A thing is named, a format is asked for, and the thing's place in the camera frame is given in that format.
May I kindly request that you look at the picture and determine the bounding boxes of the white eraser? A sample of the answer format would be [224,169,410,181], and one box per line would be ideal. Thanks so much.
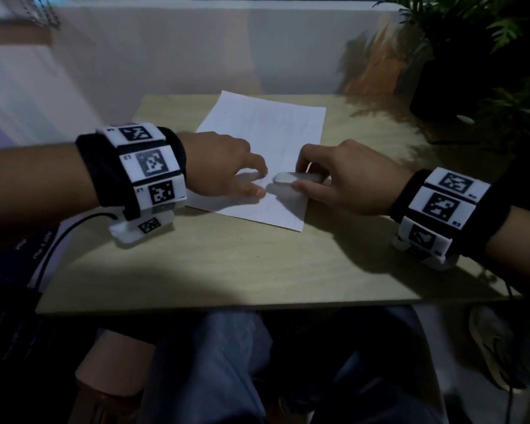
[274,171,326,186]

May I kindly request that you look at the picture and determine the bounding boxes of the person's right forearm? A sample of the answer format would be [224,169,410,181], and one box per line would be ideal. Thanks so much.
[485,205,530,288]

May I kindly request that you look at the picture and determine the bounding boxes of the black wristband with marker tiles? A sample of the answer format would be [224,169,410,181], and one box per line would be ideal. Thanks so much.
[389,167,513,272]
[75,122,189,249]

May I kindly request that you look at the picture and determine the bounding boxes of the person's right hand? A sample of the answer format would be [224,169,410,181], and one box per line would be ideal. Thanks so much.
[291,139,414,217]

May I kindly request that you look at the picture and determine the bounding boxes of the person's left forearm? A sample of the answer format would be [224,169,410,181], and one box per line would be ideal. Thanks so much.
[0,143,100,236]

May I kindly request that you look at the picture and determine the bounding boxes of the wooden stool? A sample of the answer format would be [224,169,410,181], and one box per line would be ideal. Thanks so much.
[68,329,156,424]

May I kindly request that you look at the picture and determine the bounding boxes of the person's dark printed shirt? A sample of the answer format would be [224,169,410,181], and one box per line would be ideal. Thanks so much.
[0,212,99,424]

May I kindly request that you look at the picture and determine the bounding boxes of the white paper sheet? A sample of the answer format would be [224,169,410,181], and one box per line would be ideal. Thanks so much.
[186,90,327,233]

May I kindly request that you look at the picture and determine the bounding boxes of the person's left hand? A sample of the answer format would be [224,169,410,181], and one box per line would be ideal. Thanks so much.
[177,130,268,201]

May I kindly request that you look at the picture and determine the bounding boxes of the brown wooden ledge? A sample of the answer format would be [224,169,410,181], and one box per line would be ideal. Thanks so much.
[0,21,54,46]

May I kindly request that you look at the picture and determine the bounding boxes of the person's blue jeans legs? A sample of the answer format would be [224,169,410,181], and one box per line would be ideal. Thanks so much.
[137,304,447,424]

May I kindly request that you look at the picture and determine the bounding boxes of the black cable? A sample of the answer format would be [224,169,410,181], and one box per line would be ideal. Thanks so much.
[34,211,121,288]

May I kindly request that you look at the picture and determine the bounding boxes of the dark plant pot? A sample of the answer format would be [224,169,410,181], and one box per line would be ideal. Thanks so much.
[408,37,495,125]

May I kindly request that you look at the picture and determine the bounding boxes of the person's light sneaker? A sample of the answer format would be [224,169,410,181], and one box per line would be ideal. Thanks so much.
[468,304,530,392]

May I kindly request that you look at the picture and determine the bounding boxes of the green potted plant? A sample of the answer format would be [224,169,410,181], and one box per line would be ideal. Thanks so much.
[373,0,530,150]

